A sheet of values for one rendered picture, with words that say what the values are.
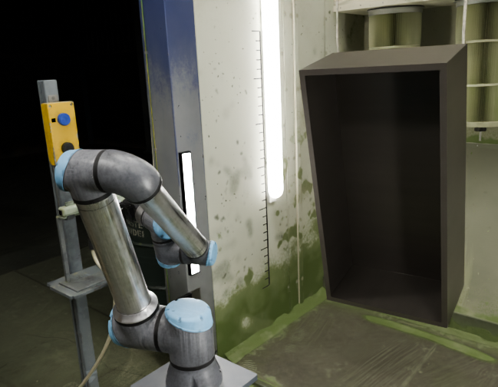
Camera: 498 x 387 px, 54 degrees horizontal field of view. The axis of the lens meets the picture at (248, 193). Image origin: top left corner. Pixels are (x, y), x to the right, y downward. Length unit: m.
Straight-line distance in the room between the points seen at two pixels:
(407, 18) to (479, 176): 1.10
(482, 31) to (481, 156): 0.83
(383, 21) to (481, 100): 0.78
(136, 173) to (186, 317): 0.52
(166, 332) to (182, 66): 1.26
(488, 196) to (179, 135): 2.01
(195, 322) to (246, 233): 1.30
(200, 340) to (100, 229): 0.48
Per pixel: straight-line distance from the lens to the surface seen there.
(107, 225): 1.43
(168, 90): 2.34
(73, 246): 2.35
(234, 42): 2.65
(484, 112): 3.17
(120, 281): 1.55
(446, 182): 2.09
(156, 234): 1.77
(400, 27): 3.36
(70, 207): 2.10
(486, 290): 3.28
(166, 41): 2.34
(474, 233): 3.37
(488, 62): 3.16
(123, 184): 1.31
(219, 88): 2.55
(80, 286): 2.21
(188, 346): 1.62
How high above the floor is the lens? 1.65
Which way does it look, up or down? 14 degrees down
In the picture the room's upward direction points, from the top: 3 degrees counter-clockwise
